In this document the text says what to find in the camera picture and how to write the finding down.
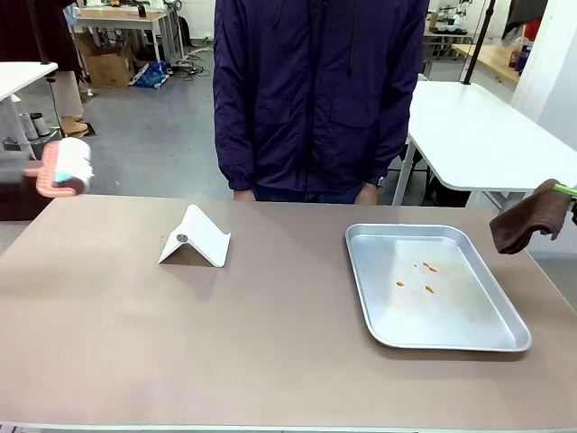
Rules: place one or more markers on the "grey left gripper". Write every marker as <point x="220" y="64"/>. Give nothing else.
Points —
<point x="12" y="169"/>

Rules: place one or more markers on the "brown cloth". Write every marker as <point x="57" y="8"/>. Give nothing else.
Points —
<point x="527" y="221"/>

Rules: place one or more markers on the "pink white lint roller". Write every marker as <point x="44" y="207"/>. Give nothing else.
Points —
<point x="72" y="164"/>

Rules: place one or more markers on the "person's right forearm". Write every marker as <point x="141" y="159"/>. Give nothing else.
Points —
<point x="234" y="144"/>

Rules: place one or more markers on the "person's left forearm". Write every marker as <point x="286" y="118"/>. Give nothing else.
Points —
<point x="392" y="140"/>

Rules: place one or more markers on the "person's left hand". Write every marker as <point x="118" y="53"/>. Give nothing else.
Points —
<point x="369" y="194"/>

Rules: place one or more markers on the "person's right hand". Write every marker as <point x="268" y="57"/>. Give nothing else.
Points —
<point x="243" y="195"/>

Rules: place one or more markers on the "black block beside table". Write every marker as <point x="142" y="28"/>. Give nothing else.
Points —
<point x="22" y="203"/>

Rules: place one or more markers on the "small white table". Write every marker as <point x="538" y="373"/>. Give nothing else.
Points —
<point x="22" y="74"/>

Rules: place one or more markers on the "person in dark coat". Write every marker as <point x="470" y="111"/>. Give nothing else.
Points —
<point x="67" y="90"/>

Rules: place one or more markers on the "large white table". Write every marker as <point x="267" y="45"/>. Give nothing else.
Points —
<point x="473" y="135"/>

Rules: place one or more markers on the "black stand pole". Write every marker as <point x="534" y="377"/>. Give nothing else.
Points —
<point x="41" y="31"/>
<point x="478" y="40"/>

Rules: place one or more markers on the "brown cardboard box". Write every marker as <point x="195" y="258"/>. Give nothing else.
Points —
<point x="106" y="63"/>

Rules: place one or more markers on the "dark bottle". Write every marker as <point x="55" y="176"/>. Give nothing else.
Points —
<point x="523" y="54"/>

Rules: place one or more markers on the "light wooden table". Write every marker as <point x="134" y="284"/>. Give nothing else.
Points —
<point x="491" y="58"/>

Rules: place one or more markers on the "long orange sauce streak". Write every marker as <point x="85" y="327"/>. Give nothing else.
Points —
<point x="431" y="267"/>

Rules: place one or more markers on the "short orange sauce streak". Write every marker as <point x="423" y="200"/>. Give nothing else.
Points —
<point x="430" y="288"/>

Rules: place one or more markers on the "silver metal tray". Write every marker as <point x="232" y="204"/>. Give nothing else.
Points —
<point x="433" y="293"/>

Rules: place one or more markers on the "blue plastic bag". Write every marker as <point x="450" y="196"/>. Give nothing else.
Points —
<point x="151" y="76"/>

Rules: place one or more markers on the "hanging dark clothes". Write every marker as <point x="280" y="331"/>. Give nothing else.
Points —
<point x="525" y="18"/>

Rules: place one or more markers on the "silver wristwatch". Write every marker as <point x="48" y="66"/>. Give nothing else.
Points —
<point x="381" y="181"/>

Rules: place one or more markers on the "white folded roller stand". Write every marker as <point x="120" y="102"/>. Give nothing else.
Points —
<point x="203" y="239"/>

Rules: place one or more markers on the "person in purple jacket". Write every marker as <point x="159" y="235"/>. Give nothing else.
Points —
<point x="315" y="90"/>

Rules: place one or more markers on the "wooden table with white frame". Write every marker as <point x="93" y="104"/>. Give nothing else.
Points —
<point x="121" y="18"/>

